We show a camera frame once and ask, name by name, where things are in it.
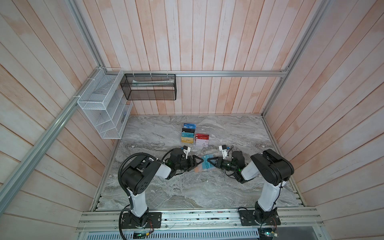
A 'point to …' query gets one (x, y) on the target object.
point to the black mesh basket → (149, 86)
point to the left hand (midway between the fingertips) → (201, 165)
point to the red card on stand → (202, 136)
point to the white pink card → (202, 143)
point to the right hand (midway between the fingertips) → (208, 160)
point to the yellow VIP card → (187, 140)
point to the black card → (188, 130)
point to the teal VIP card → (188, 134)
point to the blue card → (187, 125)
